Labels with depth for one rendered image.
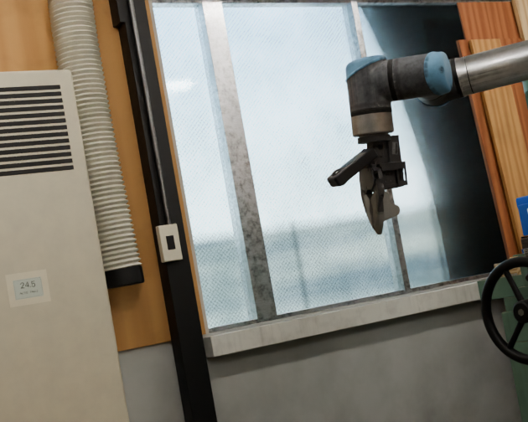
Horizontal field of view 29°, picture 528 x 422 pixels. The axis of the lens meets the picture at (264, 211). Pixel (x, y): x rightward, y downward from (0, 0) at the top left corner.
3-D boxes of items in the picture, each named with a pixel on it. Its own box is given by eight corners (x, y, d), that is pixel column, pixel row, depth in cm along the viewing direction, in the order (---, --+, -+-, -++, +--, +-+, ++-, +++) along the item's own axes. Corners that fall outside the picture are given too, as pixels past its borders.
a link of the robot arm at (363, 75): (384, 51, 215) (339, 59, 218) (391, 110, 215) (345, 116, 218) (392, 56, 224) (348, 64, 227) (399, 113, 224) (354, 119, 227)
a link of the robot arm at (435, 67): (451, 54, 222) (395, 64, 226) (443, 45, 211) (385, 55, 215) (456, 97, 222) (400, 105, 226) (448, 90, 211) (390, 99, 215)
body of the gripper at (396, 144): (409, 187, 219) (402, 132, 219) (372, 192, 216) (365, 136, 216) (393, 190, 226) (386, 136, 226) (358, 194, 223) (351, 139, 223)
